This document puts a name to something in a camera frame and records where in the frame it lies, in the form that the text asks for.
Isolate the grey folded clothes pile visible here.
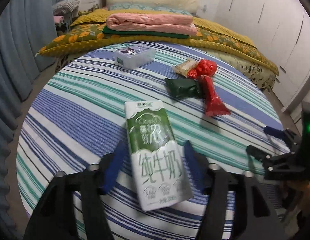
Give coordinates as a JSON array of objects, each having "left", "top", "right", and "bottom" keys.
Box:
[{"left": 52, "top": 0, "right": 80, "bottom": 16}]

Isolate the striped blue green tablecloth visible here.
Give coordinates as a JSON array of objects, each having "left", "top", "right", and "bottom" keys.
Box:
[{"left": 15, "top": 41, "right": 291, "bottom": 240}]

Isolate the clear purple tissue box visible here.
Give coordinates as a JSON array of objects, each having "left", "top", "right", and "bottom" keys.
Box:
[{"left": 114, "top": 44, "right": 156, "bottom": 69}]

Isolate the person's right hand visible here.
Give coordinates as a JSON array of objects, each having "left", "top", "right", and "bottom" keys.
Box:
[{"left": 284, "top": 181, "right": 310, "bottom": 216}]

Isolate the red crumpled plastic bag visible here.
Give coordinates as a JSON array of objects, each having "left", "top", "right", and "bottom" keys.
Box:
[{"left": 186, "top": 59, "right": 217, "bottom": 79}]

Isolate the dark green wrapper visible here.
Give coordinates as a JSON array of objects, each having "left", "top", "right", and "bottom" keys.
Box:
[{"left": 165, "top": 78, "right": 202, "bottom": 99}]

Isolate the white wardrobe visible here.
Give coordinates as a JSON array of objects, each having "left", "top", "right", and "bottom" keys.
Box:
[{"left": 215, "top": 0, "right": 310, "bottom": 131}]

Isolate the red snack packet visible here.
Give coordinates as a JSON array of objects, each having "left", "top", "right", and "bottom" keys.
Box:
[{"left": 198, "top": 75, "right": 231, "bottom": 117}]

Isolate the green folded cloth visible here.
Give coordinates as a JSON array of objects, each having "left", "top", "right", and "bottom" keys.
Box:
[{"left": 103, "top": 26, "right": 189, "bottom": 39}]

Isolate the pink folded blanket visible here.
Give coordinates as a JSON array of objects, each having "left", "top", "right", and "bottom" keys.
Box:
[{"left": 106, "top": 13, "right": 197, "bottom": 36}]

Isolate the beige biscuit packet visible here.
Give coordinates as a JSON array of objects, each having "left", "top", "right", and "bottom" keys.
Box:
[{"left": 173, "top": 58, "right": 199, "bottom": 77}]

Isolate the yellow floral quilt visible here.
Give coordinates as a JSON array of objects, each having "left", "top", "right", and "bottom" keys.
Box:
[{"left": 37, "top": 9, "right": 279, "bottom": 75}]

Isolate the wall socket plug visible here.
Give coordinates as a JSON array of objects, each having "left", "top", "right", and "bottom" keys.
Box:
[{"left": 200, "top": 4, "right": 207, "bottom": 13}]

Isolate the green white milk carton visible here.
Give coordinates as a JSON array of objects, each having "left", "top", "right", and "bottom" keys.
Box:
[{"left": 124, "top": 101, "right": 193, "bottom": 211}]

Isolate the blue grey curtain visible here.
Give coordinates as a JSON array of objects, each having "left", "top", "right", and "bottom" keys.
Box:
[{"left": 0, "top": 0, "right": 58, "bottom": 239}]

